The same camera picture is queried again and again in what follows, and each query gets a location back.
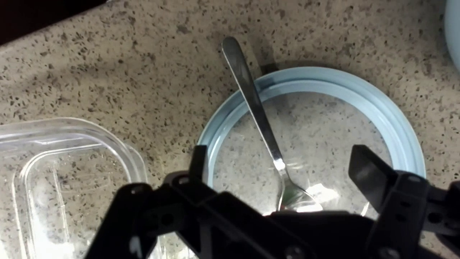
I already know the light blue bowl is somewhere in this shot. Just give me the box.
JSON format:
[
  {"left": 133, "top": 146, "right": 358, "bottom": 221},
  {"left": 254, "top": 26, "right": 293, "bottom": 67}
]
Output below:
[{"left": 442, "top": 0, "right": 460, "bottom": 74}]

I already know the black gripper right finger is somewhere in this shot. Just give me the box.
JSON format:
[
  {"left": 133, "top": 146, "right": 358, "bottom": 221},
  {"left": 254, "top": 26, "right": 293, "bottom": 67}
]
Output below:
[{"left": 347, "top": 144, "right": 460, "bottom": 259}]

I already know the light blue plate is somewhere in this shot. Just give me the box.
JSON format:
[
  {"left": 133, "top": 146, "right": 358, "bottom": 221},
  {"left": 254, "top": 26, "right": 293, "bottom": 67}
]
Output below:
[{"left": 197, "top": 65, "right": 428, "bottom": 218}]

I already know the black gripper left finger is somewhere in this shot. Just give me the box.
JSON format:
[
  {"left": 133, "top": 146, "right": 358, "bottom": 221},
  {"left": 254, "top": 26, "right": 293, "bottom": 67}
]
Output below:
[{"left": 84, "top": 144, "right": 264, "bottom": 259}]

